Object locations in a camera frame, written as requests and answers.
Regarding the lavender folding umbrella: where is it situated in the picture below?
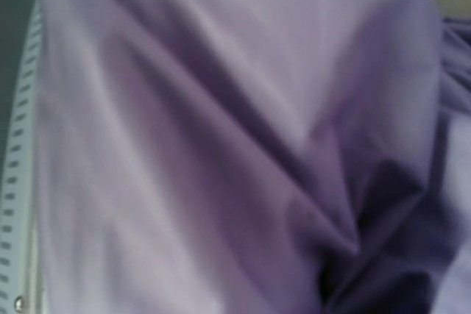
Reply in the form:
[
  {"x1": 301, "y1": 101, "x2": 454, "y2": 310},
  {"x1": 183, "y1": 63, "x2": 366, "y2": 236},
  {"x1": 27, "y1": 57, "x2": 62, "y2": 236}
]
[{"x1": 35, "y1": 0, "x2": 470, "y2": 313}]

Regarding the front aluminium rail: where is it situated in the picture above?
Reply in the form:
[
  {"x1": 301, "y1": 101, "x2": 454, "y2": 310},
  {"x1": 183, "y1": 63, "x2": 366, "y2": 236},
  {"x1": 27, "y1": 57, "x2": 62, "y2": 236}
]
[{"x1": 1, "y1": 3, "x2": 49, "y2": 314}]

